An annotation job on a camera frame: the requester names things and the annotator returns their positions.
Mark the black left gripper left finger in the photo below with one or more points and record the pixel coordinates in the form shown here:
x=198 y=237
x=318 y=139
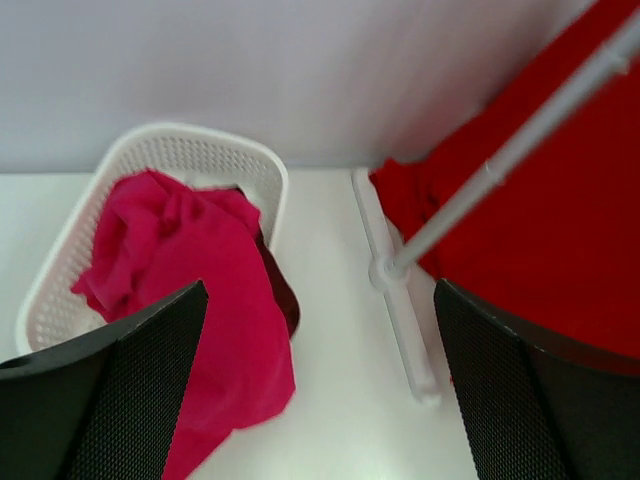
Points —
x=103 y=405

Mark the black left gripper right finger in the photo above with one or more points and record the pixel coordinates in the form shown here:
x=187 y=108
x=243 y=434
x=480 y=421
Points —
x=537 y=404

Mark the pink t shirt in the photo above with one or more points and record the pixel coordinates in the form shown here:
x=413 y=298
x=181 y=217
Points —
x=156 y=236

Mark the dark maroon t shirt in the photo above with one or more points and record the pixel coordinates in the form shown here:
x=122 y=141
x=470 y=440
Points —
x=268 y=301

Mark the red t shirt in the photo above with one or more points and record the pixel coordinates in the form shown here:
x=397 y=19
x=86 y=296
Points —
x=557 y=243

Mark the metal clothes rack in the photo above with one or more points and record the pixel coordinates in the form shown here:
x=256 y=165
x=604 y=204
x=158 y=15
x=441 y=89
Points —
x=389 y=267

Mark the white perforated plastic basket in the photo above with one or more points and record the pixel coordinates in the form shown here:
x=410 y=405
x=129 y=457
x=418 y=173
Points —
x=196 y=156

